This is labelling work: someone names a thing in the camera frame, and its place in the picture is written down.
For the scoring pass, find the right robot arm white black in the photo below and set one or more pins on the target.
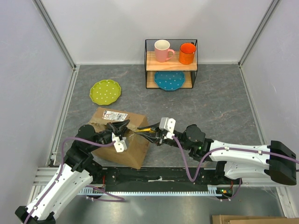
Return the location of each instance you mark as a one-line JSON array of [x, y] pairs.
[[274, 161]]

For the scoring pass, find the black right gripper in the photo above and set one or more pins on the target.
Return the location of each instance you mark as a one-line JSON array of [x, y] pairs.
[[157, 138]]

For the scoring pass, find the black wire wooden shelf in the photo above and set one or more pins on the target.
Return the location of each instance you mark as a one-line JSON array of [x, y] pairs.
[[151, 65]]

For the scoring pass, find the orange mug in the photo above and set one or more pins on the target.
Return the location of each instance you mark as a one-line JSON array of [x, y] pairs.
[[186, 53]]

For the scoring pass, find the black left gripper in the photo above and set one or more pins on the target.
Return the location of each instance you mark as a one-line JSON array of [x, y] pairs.
[[119, 126]]

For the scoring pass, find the yellow utility knife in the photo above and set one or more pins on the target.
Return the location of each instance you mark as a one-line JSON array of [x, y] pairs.
[[146, 130]]

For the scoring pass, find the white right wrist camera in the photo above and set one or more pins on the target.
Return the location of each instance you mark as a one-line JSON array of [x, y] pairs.
[[168, 125]]

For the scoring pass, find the green dotted plate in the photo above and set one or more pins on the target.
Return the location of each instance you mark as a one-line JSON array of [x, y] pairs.
[[105, 92]]

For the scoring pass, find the blue dotted plate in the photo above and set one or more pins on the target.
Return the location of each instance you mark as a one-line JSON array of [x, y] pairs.
[[169, 80]]

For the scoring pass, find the pink mug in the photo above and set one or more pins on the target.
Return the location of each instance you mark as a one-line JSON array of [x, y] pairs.
[[163, 52]]

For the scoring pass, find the brown cardboard express box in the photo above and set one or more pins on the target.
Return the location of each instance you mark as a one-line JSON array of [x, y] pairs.
[[137, 146]]

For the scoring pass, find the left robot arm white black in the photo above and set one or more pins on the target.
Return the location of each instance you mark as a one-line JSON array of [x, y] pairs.
[[77, 170]]

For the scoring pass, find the cardboard sheet corner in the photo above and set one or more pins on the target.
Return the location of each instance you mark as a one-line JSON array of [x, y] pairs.
[[227, 219]]

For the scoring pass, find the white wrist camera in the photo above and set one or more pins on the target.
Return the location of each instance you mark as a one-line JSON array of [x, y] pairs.
[[120, 145], [168, 125]]

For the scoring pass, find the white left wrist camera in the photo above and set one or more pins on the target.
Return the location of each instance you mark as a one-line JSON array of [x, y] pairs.
[[120, 145]]

